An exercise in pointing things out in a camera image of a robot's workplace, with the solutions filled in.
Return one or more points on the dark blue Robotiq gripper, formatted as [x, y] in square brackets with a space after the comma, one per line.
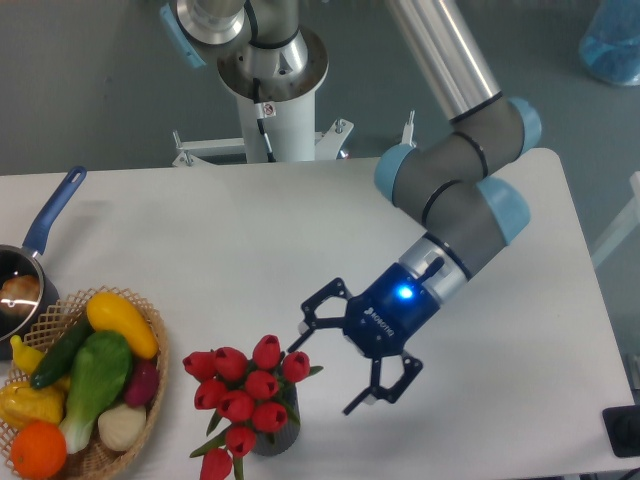
[390, 315]

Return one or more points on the red tulip bouquet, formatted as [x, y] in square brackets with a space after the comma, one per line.
[232, 385]

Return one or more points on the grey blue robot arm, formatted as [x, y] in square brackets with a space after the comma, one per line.
[273, 66]

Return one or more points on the dark grey ribbed vase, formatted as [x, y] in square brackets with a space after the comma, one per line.
[282, 413]

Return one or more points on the purple red radish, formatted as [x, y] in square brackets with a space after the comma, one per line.
[143, 384]

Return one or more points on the black device at edge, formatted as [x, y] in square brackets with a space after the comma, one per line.
[622, 426]

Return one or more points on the yellow squash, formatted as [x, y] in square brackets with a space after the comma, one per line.
[107, 311]

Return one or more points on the white garlic bulb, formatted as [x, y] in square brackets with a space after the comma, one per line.
[120, 426]

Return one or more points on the green bok choy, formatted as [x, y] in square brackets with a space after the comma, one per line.
[99, 372]

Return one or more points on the woven wicker basket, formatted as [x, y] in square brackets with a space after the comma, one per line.
[96, 461]

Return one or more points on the dark green cucumber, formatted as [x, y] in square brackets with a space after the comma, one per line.
[59, 359]

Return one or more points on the yellow banana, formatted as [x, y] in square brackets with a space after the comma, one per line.
[25, 357]

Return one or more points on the brown bread roll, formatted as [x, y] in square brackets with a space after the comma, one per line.
[19, 296]

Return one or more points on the orange fruit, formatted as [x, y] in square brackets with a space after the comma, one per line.
[39, 451]

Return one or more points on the yellow corn pumpkin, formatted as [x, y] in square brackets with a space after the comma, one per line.
[22, 405]

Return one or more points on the blue translucent container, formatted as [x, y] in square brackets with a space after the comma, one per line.
[609, 48]

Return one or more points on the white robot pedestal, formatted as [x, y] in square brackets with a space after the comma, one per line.
[282, 131]

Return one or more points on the white frame at right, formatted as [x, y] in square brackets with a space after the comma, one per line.
[619, 228]

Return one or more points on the blue handled saucepan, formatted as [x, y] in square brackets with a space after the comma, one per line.
[25, 259]

